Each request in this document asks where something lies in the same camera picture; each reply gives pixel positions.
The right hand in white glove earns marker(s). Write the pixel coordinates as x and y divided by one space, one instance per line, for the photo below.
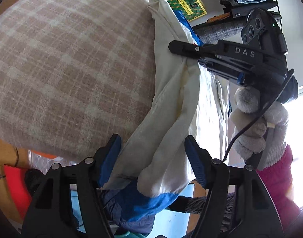
267 133

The grey striped garment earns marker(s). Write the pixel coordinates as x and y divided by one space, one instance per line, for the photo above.
196 206

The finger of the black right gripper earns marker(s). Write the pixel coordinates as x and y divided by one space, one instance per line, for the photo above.
184 48

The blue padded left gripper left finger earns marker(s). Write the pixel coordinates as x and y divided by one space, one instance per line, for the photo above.
106 158

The white and blue jacket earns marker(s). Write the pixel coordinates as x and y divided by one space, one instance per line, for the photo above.
188 100

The black hanging coat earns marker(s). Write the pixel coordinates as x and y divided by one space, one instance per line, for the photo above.
241 10

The pink plaid bed mattress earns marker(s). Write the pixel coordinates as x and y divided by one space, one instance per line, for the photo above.
74 72

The grey plaid hanging coat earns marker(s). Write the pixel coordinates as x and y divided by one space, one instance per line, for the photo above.
210 33

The pink right sleeve forearm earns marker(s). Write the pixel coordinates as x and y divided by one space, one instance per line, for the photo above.
278 181

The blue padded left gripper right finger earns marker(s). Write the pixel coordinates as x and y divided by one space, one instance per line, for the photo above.
200 161

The yellow green patterned box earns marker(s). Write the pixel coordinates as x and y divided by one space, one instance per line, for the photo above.
191 9

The red orange bag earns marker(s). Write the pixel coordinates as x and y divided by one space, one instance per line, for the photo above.
15 178

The folded navy blue garment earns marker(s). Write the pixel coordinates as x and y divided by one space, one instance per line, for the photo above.
128 209

